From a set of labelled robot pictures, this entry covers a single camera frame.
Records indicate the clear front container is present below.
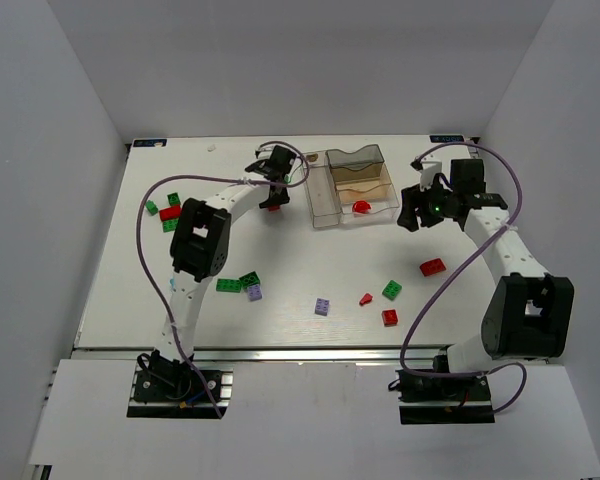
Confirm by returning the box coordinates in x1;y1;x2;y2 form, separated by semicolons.
336;180;399;226

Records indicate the small red lego piece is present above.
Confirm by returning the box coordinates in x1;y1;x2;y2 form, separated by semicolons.
359;293;373;306

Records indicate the blue label right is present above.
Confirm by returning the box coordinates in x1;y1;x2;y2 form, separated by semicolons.
429;134;465;144

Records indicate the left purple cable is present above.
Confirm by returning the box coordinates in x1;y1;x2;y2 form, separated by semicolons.
137;141;311;419

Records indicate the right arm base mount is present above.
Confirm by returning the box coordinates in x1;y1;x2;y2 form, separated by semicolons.
387;370;495;425

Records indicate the blue label left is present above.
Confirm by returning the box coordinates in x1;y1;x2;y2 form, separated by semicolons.
132;138;167;148

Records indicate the red curved lego brick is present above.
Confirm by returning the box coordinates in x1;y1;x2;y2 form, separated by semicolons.
351;200;372;215

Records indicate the clear long narrow container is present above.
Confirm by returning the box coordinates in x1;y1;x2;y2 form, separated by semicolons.
303;150;341;229

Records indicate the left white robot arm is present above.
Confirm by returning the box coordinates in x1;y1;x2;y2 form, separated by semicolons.
156;142;303;363

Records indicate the purple lego left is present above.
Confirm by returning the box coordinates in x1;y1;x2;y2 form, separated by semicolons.
246;284;263;301

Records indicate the dark smoked container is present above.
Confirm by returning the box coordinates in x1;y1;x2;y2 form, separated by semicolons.
325;144;385;183

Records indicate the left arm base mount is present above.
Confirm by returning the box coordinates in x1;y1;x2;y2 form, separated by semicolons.
126;351;232;420

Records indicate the dark green lego brick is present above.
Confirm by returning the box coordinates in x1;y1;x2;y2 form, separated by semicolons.
239;271;260;289

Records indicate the purple cable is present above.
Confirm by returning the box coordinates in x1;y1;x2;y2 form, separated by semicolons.
137;141;311;419
399;142;529;414

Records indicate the green lego with triangle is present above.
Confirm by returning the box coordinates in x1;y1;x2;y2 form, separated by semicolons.
167;193;180;206

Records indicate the red square lego brick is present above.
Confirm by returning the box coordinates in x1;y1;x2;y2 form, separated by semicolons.
381;309;399;327

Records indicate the blue label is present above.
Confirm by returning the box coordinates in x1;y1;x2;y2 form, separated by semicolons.
132;138;167;148
429;134;465;144

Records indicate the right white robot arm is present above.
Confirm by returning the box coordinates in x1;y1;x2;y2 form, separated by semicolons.
397;177;575;378

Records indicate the small green lego far left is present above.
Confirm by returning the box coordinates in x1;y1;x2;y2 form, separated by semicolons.
144;200;159;216

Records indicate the green flat lego plate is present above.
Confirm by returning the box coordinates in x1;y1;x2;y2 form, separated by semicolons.
216;278;242;293

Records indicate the purple lego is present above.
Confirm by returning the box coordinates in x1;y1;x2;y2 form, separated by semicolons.
246;284;263;301
314;298;330;316

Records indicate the purple lego centre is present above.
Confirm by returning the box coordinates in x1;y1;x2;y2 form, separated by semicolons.
314;298;330;316

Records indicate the green square lego right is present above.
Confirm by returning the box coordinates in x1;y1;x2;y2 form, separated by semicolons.
382;280;402;301

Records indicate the green lego under red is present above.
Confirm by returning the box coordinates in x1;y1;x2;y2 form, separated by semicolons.
162;218;178;233

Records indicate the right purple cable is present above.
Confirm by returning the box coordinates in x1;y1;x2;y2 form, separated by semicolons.
399;142;529;414

